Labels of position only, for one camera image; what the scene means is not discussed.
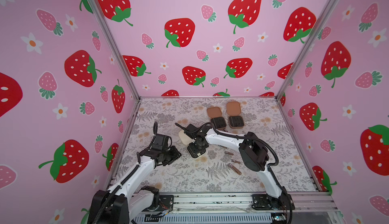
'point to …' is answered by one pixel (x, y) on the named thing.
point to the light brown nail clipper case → (215, 113)
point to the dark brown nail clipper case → (233, 110)
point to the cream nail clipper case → (195, 151)
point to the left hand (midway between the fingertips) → (181, 154)
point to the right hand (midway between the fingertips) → (193, 153)
